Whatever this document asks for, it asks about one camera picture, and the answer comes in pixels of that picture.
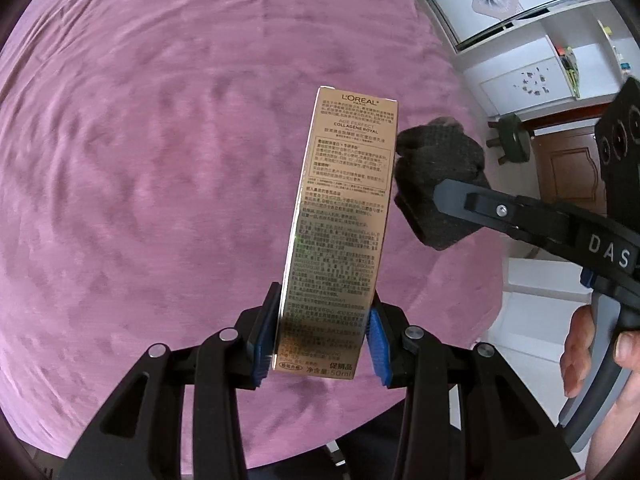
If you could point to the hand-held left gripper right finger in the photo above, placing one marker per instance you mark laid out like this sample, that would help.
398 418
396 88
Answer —
377 350

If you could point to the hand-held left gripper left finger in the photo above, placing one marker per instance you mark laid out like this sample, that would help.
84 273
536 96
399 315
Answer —
260 340

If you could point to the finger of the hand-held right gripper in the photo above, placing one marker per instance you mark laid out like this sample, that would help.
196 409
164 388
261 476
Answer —
500 210

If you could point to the gold cosmetics box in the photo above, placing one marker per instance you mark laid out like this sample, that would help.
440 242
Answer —
340 210

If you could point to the person's right hand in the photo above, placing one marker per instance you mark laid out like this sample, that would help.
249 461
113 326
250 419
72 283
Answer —
572 355

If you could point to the green padded stool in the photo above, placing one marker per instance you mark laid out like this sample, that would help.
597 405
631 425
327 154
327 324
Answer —
512 135

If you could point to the brown wooden door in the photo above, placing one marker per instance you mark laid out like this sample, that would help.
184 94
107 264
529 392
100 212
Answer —
565 160

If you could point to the white shelf cabinet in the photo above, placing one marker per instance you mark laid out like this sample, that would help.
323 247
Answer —
515 55

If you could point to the green yellow packet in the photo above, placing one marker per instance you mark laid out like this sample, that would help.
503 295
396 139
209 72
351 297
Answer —
570 70

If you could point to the pink bedspread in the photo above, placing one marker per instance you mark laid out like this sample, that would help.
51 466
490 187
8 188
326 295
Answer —
150 160

